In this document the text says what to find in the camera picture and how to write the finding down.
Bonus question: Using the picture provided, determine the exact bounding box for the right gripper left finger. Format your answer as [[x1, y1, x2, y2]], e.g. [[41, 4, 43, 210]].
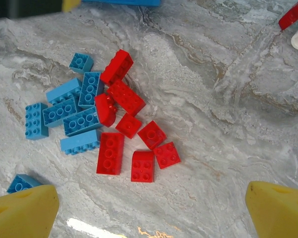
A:
[[0, 184, 60, 238]]

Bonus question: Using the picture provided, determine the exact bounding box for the red two-by-four lego brick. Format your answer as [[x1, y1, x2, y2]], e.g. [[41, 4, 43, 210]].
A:
[[106, 79, 147, 117], [100, 49, 134, 87], [96, 132, 125, 176]]

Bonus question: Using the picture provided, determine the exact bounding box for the white PVC valve red handle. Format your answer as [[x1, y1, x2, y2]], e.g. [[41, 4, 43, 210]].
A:
[[278, 0, 298, 52]]

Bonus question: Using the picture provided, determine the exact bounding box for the blue two-by-two lego brick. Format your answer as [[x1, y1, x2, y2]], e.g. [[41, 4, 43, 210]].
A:
[[69, 53, 94, 74]]

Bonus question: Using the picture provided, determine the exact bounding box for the blue two-compartment plastic bin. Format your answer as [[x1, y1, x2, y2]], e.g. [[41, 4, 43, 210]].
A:
[[81, 0, 162, 7]]

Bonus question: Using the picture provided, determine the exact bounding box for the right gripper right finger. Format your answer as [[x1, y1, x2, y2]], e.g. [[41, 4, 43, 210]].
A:
[[245, 180, 298, 238]]

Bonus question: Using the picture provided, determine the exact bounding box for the red curved lego brick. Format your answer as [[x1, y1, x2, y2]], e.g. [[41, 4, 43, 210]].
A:
[[130, 150, 155, 183], [94, 93, 117, 128]]

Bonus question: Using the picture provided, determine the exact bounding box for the red two-by-two lego brick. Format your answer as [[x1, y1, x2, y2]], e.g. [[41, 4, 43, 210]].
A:
[[137, 120, 167, 151], [115, 113, 143, 139], [153, 141, 182, 170]]

